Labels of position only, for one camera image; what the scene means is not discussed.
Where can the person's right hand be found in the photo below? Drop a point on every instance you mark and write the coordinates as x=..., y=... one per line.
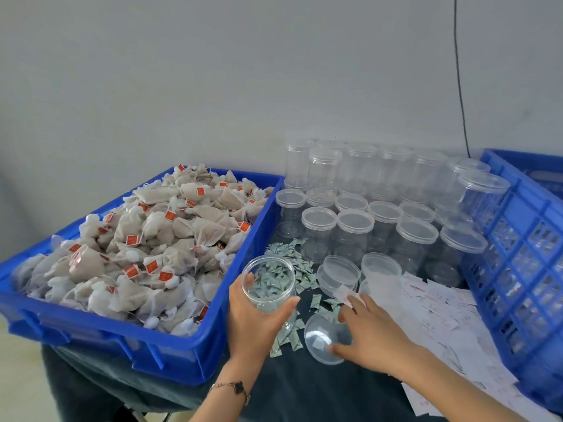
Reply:
x=378, y=338

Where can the person's left hand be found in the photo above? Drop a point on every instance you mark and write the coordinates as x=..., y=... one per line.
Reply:
x=255, y=334

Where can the clear jar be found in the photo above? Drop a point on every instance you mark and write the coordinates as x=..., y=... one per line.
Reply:
x=268, y=278

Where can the pile of white label papers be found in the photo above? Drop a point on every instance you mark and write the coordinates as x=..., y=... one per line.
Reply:
x=457, y=329

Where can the pile of green desiccant packets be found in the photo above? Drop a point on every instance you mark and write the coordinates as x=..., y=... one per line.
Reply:
x=295, y=259

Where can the pile of tea bags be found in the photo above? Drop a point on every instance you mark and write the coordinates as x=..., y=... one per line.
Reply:
x=149, y=241

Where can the group of lidded jars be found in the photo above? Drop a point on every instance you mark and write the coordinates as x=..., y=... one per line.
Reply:
x=387, y=197

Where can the blue slatted crate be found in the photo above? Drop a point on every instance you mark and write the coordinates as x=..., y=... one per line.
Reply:
x=528, y=285

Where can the person's right forearm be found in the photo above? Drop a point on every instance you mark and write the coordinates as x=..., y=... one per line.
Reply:
x=457, y=395

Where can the blue plastic tray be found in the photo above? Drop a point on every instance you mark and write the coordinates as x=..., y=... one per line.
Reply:
x=88, y=343

